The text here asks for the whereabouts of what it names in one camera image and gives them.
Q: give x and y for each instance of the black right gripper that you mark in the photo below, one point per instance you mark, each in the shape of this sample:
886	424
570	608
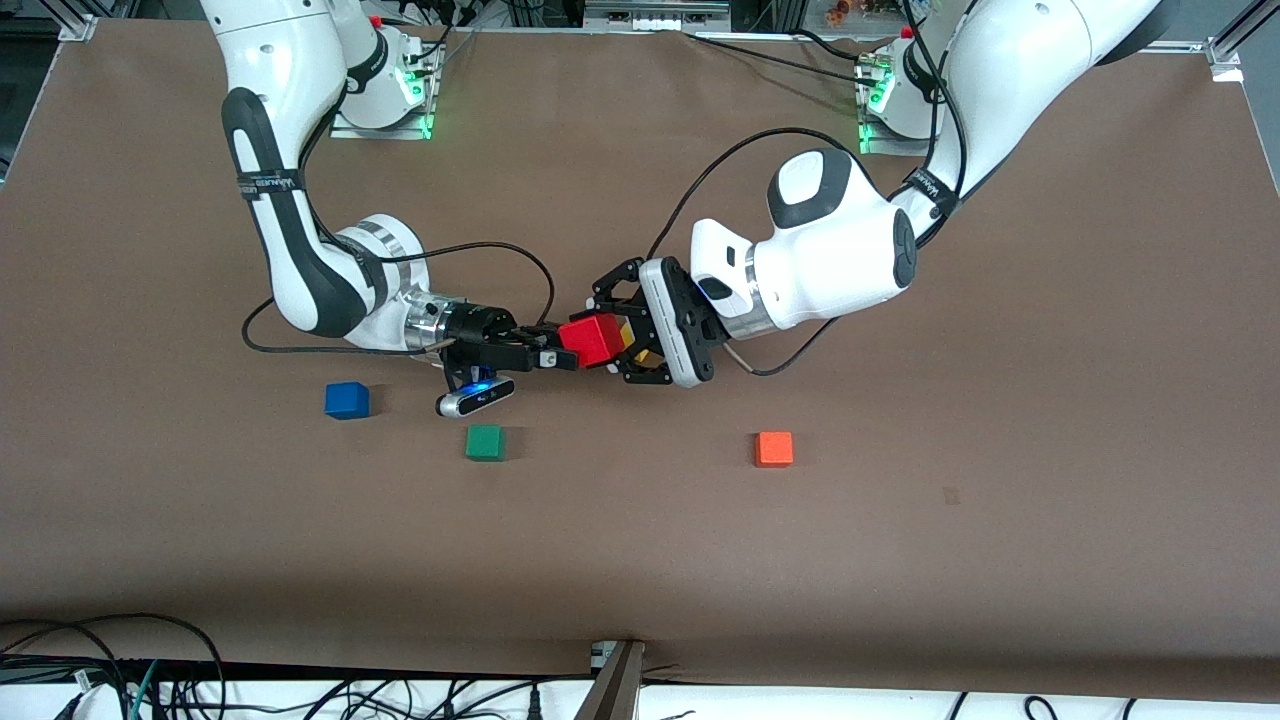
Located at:
478	322

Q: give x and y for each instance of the brown table cover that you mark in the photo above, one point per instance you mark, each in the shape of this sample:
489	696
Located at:
640	550

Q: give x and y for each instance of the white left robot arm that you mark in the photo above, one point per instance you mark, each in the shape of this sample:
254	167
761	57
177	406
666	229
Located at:
830	260

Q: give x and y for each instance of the white power strip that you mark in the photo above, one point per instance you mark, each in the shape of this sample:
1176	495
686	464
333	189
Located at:
650	20

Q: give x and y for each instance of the yellow wooden block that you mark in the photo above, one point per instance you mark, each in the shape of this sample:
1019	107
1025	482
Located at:
627	337

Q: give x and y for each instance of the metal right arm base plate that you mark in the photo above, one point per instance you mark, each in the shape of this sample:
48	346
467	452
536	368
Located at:
380	133

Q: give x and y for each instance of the green wooden block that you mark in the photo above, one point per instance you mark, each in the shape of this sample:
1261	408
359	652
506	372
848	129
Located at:
485	443

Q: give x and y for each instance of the red wooden block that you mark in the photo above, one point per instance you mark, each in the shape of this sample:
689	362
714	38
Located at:
592	340

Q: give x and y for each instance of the aluminium corner bracket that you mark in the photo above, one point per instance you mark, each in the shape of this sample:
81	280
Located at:
1225	58
76	26

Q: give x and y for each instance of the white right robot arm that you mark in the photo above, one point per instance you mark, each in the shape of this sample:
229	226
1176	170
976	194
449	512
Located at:
300	260

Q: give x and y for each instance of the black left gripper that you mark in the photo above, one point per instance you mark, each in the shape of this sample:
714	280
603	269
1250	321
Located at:
617	287

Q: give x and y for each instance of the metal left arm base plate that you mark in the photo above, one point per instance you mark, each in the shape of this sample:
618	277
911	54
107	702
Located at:
885	148

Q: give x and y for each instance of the orange wooden block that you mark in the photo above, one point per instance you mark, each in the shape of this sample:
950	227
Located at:
774	449

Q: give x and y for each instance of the blue wooden block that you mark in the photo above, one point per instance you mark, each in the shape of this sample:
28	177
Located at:
346	401

